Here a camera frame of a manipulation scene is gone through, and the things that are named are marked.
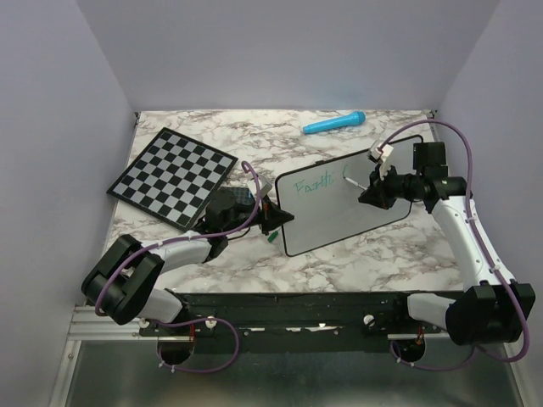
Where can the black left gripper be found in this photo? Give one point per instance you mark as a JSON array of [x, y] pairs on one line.
[[270, 215]]

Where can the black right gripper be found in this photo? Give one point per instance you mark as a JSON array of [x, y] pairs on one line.
[[377, 193]]

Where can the green marker cap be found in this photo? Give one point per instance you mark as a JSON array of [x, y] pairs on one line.
[[272, 237]]

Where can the green whiteboard marker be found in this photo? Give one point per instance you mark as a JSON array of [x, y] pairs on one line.
[[355, 183]]

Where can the white whiteboard black frame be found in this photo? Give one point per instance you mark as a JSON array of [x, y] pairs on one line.
[[325, 206]]

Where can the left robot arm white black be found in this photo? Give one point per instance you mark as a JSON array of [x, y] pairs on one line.
[[122, 284]]

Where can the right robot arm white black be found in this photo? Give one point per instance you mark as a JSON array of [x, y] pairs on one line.
[[493, 307]]

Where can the dark grey lego baseplate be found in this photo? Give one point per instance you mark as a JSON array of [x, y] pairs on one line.
[[243, 196]]

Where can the blue toy microphone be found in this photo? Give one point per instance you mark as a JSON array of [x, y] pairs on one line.
[[353, 119]]

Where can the black and silver chessboard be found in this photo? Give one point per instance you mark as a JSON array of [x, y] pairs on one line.
[[172, 178]]

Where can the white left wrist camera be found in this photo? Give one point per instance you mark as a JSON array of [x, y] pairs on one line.
[[264, 185]]

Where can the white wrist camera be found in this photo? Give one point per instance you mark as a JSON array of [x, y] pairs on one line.
[[379, 153], [264, 185]]

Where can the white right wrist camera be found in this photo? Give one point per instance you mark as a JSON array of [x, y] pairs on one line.
[[379, 153]]

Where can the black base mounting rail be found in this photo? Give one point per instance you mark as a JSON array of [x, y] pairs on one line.
[[269, 323]]

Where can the aluminium extrusion frame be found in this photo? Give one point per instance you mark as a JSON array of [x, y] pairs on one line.
[[85, 325]]

